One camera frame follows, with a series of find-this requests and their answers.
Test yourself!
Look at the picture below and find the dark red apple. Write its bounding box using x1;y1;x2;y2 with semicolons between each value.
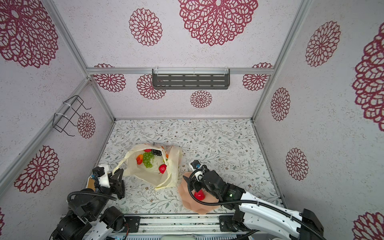
159;164;167;174

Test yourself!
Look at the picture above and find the cream plastic bag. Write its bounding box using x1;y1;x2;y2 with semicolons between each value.
113;144;183;190

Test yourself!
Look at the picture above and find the red yellow peach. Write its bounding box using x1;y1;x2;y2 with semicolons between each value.
136;154;144;165

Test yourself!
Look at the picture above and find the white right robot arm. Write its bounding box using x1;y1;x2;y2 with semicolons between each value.
184;169;324;240

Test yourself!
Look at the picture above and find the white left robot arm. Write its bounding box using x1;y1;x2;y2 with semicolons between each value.
50;166;128;240

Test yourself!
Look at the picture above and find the pink scalloped bowl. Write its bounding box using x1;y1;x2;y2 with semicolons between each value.
177;171;221;215

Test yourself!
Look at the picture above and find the white wooden-top box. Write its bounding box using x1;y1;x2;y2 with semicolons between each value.
87;177;96;191

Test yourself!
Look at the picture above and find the green grape bunch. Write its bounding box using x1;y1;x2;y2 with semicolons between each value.
143;152;155;168

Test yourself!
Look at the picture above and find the dark purple grape bunch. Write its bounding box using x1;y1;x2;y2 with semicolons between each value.
152;149;163;157

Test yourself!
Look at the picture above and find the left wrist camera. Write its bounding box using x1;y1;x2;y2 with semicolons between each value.
91;165;110;188

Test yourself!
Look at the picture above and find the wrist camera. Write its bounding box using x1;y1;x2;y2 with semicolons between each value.
190;160;209;182
91;165;110;188

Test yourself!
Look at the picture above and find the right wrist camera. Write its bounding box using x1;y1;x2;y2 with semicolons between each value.
190;160;209;182

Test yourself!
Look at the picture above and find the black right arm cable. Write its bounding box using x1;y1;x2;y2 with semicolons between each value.
187;167;326;240

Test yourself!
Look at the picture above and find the black wire wall rack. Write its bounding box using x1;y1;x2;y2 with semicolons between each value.
52;95;91;137

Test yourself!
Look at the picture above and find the grey wall shelf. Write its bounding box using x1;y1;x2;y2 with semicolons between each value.
152;69;231;90

